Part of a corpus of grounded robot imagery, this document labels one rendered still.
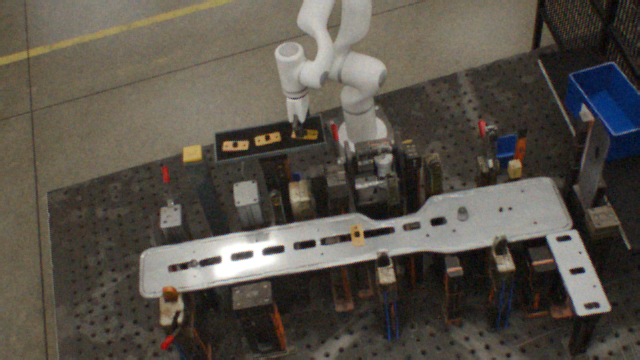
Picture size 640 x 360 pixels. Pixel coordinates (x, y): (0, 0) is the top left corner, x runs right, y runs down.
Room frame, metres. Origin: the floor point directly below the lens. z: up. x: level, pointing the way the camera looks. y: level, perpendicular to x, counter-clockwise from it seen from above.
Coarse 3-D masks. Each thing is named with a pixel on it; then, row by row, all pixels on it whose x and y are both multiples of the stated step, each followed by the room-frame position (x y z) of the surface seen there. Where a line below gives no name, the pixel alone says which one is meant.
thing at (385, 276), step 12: (384, 276) 1.21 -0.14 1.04; (384, 288) 1.19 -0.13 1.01; (396, 288) 1.19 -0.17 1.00; (384, 300) 1.19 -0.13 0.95; (396, 300) 1.19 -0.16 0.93; (384, 312) 1.20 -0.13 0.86; (396, 312) 1.19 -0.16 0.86; (384, 324) 1.19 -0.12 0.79; (396, 324) 1.19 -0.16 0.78; (384, 336) 1.19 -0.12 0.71; (396, 336) 1.19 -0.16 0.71
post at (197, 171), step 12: (204, 156) 1.74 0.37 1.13; (192, 168) 1.71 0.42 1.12; (204, 168) 1.71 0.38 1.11; (192, 180) 1.71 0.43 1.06; (204, 180) 1.71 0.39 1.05; (204, 192) 1.71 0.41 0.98; (216, 192) 1.76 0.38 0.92; (204, 204) 1.71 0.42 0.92; (216, 204) 1.71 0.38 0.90; (216, 216) 1.71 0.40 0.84; (216, 228) 1.71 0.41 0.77; (228, 228) 1.75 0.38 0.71
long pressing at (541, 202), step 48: (480, 192) 1.49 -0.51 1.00; (528, 192) 1.46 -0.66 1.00; (192, 240) 1.50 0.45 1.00; (240, 240) 1.47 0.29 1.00; (288, 240) 1.43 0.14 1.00; (384, 240) 1.37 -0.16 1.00; (432, 240) 1.34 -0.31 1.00; (480, 240) 1.31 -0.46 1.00; (144, 288) 1.35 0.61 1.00; (192, 288) 1.32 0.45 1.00
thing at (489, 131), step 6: (486, 126) 1.58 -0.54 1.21; (492, 126) 1.58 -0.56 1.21; (486, 132) 1.56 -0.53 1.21; (492, 132) 1.55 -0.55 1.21; (486, 138) 1.55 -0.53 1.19; (492, 138) 1.53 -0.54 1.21; (498, 138) 1.53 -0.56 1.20; (486, 144) 1.55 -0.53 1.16; (492, 144) 1.56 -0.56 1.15; (486, 150) 1.55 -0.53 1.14; (492, 150) 1.55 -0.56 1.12; (486, 156) 1.54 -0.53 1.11; (492, 156) 1.55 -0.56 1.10; (486, 162) 1.54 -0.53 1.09; (492, 162) 1.55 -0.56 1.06; (486, 168) 1.54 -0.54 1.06
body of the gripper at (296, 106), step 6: (306, 96) 1.74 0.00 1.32; (288, 102) 1.70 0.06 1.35; (294, 102) 1.69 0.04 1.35; (300, 102) 1.69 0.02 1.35; (306, 102) 1.73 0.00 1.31; (288, 108) 1.69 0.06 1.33; (294, 108) 1.69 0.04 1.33; (300, 108) 1.68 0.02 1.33; (306, 108) 1.72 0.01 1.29; (288, 114) 1.70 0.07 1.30; (294, 114) 1.68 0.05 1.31; (300, 114) 1.68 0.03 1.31; (300, 120) 1.68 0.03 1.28
